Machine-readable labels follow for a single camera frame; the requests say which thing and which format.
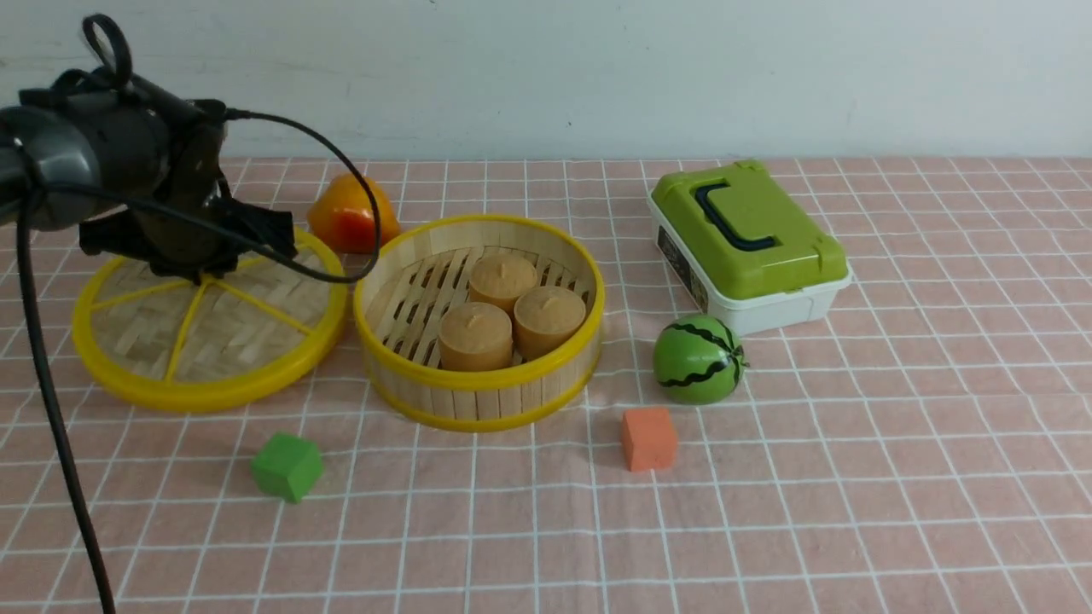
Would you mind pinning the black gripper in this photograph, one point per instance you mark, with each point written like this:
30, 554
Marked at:
199, 235

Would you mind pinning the yellow rimmed bamboo steamer lid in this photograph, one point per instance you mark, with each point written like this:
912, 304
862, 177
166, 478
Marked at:
176, 346

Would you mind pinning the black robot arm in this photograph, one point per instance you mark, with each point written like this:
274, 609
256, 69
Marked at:
137, 171

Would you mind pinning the bamboo steamer basket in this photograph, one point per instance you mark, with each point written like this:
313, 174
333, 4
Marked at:
425, 272

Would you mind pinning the orange yellow toy pepper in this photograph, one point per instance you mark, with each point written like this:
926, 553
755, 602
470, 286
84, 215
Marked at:
343, 219

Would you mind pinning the green foam cube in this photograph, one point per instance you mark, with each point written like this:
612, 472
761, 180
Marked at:
287, 467

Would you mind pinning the brown steamed cake front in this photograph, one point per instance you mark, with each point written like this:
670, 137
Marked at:
476, 337

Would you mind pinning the brown steamed cake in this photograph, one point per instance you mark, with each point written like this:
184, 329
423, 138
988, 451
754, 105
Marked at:
476, 337
545, 318
501, 280

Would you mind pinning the brown steamed cake back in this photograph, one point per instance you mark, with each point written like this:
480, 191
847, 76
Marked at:
501, 280

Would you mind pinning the brown steamed cake right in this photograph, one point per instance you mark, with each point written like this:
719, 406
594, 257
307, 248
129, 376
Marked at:
545, 318

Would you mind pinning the orange foam cube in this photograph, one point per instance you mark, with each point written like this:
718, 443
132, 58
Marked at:
650, 440

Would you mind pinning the green toy watermelon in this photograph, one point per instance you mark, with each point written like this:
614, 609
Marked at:
698, 360

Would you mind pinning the green and white lunch box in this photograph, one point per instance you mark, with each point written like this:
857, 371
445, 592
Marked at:
744, 250

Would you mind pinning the pink checkered tablecloth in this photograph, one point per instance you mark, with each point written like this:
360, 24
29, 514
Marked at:
925, 449

